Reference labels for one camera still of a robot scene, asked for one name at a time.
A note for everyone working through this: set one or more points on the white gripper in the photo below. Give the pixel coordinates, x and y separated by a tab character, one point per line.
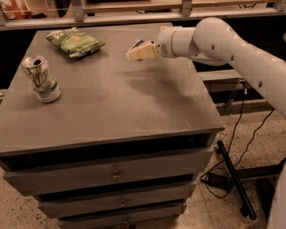
164	43

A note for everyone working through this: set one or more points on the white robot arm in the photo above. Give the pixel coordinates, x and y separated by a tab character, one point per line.
213	42

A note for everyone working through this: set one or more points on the green white 7up can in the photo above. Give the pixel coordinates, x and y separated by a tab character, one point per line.
43	81

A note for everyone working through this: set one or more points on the green chip bag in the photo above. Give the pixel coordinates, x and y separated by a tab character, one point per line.
74	42

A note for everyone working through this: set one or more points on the grey drawer cabinet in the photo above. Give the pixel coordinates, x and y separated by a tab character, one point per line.
108	102

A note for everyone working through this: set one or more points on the top grey drawer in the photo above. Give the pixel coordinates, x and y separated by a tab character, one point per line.
69	170

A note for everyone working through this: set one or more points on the grey drawer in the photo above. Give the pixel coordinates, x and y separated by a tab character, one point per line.
117	200
69	170
124	216

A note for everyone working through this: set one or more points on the red white bag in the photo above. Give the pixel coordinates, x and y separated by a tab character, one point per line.
15	9

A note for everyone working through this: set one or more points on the black power adapter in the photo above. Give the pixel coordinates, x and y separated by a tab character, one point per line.
218	181

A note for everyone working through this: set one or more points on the middle grey drawer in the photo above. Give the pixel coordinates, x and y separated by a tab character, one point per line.
117	200

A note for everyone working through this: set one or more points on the bottom grey drawer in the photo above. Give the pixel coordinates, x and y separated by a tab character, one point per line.
124	216

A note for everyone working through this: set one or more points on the black metal bar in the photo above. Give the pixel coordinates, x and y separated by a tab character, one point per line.
247	209

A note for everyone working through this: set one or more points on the metal railing frame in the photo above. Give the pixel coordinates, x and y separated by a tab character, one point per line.
81	13

